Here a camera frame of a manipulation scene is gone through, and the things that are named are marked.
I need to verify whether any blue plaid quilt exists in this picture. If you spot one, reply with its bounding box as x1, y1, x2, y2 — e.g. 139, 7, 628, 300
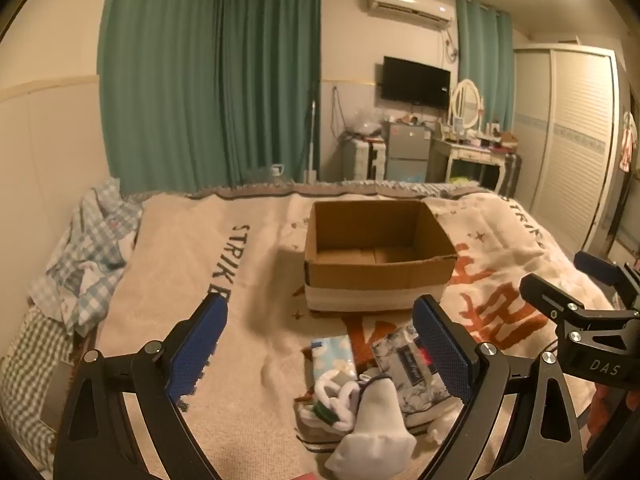
27, 177, 143, 336

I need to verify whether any white air conditioner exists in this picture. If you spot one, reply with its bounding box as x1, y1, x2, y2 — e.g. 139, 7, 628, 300
367, 0, 453, 26

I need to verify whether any blue cloud-print tissue packet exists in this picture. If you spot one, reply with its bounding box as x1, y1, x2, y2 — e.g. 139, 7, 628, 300
307, 337, 359, 386

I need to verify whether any white dressing table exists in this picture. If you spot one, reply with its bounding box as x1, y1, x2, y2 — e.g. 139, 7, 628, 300
431, 136, 511, 191

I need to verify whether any black wall television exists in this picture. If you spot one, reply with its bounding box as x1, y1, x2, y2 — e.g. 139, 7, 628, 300
381, 56, 452, 110

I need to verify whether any cardboard box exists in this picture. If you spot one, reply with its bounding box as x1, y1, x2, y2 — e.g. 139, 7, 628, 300
304, 200, 458, 313

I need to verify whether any wide green curtain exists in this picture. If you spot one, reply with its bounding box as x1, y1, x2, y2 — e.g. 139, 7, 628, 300
97, 0, 321, 195

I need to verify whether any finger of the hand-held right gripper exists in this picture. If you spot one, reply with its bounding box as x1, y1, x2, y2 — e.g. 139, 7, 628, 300
520, 273, 587, 329
574, 251, 640, 311

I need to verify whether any clear water jug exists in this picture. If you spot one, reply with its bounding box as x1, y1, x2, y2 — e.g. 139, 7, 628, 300
250, 164, 296, 187

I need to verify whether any printed beige blanket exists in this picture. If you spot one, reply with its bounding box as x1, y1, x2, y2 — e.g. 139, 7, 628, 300
95, 187, 621, 480

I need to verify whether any red and white hanging cloth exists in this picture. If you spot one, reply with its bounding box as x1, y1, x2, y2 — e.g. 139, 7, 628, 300
619, 110, 639, 173

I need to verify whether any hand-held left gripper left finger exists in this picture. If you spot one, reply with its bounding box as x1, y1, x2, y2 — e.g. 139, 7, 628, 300
52, 292, 229, 480

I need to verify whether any white knitted item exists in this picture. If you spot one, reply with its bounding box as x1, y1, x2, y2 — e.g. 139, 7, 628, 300
312, 370, 362, 431

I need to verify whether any narrow green curtain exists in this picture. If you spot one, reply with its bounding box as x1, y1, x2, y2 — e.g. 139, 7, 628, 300
454, 0, 516, 133

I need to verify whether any grey box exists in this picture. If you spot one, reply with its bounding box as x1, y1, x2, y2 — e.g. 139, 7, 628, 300
42, 360, 76, 431

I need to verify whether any white louvred wardrobe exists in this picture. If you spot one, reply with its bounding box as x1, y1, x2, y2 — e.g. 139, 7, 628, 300
512, 42, 628, 256

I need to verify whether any dark plaid cloth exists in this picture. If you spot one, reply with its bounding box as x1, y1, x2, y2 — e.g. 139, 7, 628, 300
502, 152, 523, 193

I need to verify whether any white sock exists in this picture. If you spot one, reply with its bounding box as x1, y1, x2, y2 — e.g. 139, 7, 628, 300
325, 375, 417, 478

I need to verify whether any green checked sheet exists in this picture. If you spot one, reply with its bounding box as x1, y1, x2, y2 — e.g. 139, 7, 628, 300
0, 305, 76, 466

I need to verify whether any white oval mirror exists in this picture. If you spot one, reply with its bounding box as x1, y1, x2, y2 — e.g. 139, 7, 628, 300
450, 79, 486, 131

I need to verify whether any floral wet wipe packet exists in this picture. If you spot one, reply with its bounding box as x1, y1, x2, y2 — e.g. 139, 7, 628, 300
372, 327, 466, 417

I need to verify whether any white ribbed suitcase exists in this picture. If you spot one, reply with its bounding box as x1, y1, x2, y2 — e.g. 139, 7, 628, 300
341, 140, 387, 181

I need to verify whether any clear plastic bag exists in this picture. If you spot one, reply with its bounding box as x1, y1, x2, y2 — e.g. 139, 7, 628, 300
345, 110, 386, 137

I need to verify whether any white mop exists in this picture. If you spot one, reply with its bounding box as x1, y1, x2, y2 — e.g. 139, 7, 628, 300
302, 82, 321, 183

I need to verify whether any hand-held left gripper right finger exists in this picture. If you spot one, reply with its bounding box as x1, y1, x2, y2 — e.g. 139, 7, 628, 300
412, 295, 586, 480

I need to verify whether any grey small fridge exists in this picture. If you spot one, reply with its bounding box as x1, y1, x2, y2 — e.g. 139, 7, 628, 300
382, 121, 433, 183

